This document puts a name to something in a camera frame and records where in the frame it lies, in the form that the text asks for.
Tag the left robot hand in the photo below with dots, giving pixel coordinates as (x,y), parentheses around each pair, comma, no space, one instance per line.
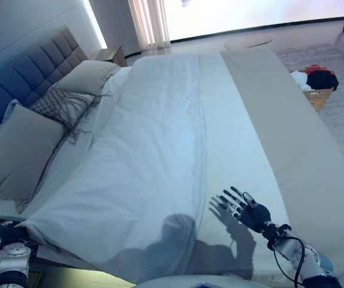
(10,234)

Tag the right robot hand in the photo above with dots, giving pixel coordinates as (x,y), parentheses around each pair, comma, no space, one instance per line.
(254,216)

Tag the white duvet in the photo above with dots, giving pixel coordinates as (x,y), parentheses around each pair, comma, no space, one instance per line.
(148,150)

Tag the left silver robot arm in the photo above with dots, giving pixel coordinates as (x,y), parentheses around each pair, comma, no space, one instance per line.
(10,261)

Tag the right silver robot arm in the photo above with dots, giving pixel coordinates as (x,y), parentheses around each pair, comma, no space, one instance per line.
(313,258)

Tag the beige bed runner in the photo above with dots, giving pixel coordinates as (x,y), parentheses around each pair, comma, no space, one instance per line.
(295,135)

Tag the white bed sheet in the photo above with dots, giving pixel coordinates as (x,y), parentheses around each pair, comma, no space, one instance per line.
(109,90)

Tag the large beige pillow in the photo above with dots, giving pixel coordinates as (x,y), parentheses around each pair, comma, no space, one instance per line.
(22,150)

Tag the cardboard box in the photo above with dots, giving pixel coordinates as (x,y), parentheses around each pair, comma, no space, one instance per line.
(317,100)

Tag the woven fringed cushion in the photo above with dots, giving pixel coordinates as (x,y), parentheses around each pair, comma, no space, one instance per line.
(52,103)

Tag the white garment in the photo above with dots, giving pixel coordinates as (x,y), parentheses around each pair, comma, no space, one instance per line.
(299,79)

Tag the tufted upholstered headboard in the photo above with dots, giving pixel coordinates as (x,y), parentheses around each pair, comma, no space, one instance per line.
(16,75)

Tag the red garment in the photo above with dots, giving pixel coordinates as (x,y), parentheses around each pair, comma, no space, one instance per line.
(316,68)

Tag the oval beige floor mat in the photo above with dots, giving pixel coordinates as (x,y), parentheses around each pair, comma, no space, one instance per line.
(247,42)

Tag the wooden nightstand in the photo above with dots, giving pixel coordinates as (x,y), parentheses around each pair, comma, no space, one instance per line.
(110,55)

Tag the sheer beige curtain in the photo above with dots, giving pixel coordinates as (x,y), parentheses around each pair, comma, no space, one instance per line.
(148,24)

